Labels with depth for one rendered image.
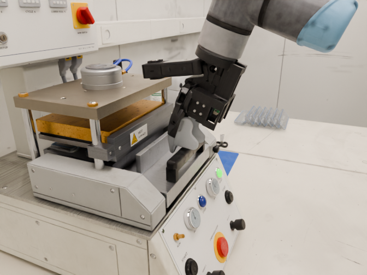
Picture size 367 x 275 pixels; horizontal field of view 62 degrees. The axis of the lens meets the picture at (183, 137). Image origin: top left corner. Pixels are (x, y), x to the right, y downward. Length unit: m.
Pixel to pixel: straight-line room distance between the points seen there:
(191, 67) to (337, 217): 0.59
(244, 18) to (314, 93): 2.53
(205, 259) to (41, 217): 0.31
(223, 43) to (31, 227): 0.49
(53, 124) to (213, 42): 0.32
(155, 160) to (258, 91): 2.47
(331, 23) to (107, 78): 0.38
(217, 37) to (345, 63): 2.50
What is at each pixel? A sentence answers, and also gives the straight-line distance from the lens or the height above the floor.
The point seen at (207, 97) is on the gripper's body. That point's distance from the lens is 0.50.
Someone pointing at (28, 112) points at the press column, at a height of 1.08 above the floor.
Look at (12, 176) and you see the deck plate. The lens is 0.73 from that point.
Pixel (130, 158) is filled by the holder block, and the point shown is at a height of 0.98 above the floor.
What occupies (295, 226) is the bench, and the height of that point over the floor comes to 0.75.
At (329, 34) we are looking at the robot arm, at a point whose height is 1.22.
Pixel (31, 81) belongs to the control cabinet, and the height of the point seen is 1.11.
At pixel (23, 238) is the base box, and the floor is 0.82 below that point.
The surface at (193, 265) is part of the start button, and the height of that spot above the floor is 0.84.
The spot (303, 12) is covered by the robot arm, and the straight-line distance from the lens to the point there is 0.45.
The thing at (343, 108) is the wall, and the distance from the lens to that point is 3.02.
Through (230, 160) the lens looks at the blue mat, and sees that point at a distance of 1.12.
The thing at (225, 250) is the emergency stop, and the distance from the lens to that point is 0.68.
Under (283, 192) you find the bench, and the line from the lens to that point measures 0.97.
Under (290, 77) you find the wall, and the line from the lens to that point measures 2.96.
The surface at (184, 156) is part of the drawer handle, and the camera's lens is 0.55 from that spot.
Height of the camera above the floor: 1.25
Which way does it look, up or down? 22 degrees down
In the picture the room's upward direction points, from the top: straight up
